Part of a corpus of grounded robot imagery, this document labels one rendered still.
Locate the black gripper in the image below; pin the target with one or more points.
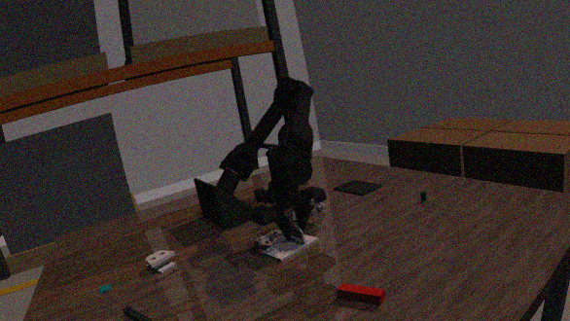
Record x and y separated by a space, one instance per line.
287 196

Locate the red rectangular block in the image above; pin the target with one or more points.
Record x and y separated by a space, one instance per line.
361 294

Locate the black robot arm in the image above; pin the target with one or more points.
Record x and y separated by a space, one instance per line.
295 136

